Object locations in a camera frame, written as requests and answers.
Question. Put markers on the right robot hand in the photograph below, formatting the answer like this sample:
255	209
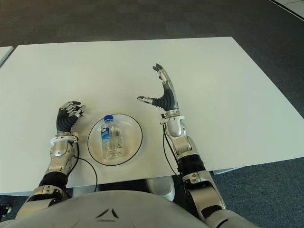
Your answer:
168	99

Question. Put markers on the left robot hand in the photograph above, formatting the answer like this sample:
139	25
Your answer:
65	121

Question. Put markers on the clear plastic water bottle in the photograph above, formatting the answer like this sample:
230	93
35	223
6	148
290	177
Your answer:
111	142

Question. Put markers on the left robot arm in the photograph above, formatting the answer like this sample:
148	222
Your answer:
59	149

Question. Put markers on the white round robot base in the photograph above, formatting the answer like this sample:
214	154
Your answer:
161	187

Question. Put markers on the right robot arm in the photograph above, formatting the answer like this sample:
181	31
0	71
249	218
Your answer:
183	145

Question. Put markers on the white plate black rim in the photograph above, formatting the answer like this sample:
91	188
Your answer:
133	140

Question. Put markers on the grey robot torso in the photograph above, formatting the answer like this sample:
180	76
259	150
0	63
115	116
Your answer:
107	209

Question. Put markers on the black wheeled stand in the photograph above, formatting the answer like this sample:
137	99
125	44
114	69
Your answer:
4	210

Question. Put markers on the white furniture edge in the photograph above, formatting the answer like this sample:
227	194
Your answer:
297	3

